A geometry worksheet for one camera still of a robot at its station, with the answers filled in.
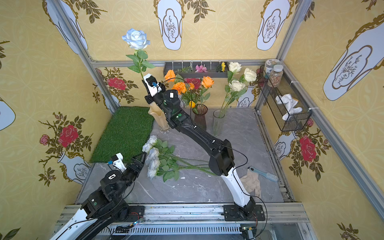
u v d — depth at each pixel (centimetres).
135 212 74
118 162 66
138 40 49
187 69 88
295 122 81
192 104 82
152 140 95
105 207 53
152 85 58
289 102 70
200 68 88
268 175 85
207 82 84
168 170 87
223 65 88
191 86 86
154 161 82
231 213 73
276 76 80
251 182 84
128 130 106
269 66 86
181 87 73
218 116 95
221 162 54
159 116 88
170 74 80
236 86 79
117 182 53
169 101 56
